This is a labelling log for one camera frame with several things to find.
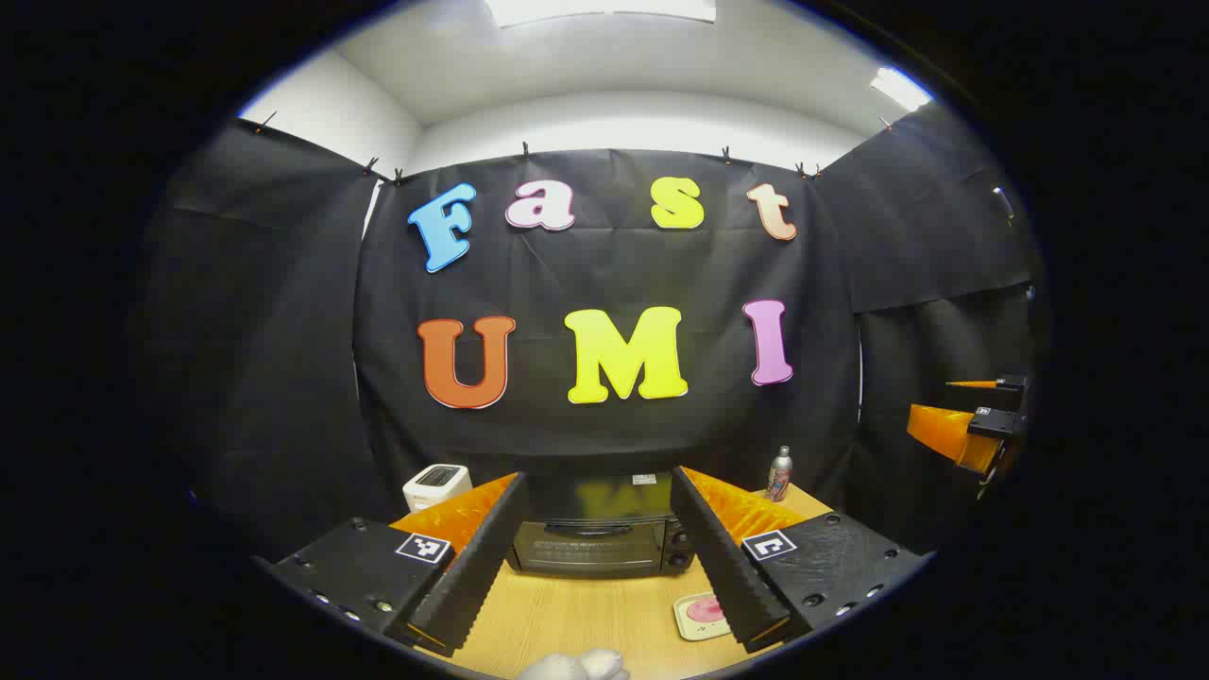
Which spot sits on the black electric oven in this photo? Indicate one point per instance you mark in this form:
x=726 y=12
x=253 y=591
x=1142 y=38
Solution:
x=595 y=538

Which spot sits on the white toaster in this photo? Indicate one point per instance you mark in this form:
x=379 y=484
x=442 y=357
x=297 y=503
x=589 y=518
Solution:
x=434 y=486

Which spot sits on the pink round ham slice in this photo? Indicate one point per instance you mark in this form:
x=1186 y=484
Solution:
x=706 y=611

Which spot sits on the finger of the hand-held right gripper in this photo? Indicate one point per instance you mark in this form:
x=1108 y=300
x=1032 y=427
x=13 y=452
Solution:
x=945 y=434
x=1009 y=382

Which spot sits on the black backdrop cloth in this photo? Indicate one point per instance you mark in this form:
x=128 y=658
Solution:
x=604 y=274

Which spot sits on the cream square plate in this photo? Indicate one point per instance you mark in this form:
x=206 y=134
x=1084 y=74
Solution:
x=691 y=628

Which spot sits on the ceiling light panel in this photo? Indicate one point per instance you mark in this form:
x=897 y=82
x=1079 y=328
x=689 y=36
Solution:
x=899 y=89

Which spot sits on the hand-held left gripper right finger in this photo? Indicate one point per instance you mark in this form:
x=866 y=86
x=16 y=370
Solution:
x=727 y=567

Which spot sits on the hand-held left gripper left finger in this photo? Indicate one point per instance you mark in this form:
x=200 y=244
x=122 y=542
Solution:
x=472 y=576

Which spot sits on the silver drink bottle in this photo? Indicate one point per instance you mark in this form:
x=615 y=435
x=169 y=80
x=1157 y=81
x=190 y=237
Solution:
x=779 y=477

